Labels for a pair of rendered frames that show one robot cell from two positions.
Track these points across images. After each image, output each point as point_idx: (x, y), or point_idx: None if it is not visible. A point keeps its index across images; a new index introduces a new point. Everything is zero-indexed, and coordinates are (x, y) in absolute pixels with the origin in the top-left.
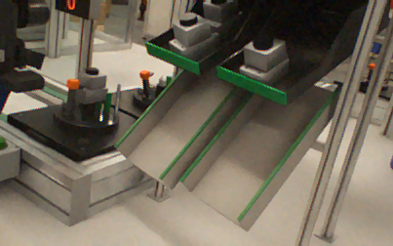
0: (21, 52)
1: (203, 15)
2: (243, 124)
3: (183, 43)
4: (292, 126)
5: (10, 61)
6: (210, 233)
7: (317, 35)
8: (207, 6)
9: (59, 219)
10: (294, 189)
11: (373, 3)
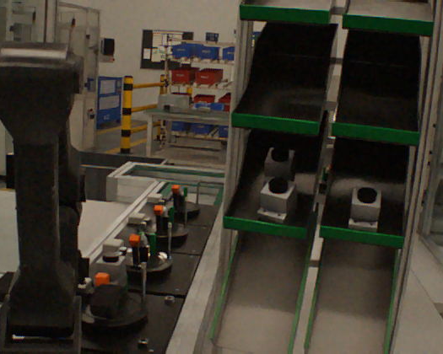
0: (82, 265)
1: (245, 170)
2: (321, 270)
3: (278, 211)
4: (367, 259)
5: (78, 281)
6: None
7: (360, 170)
8: (272, 164)
9: None
10: (305, 311)
11: (423, 141)
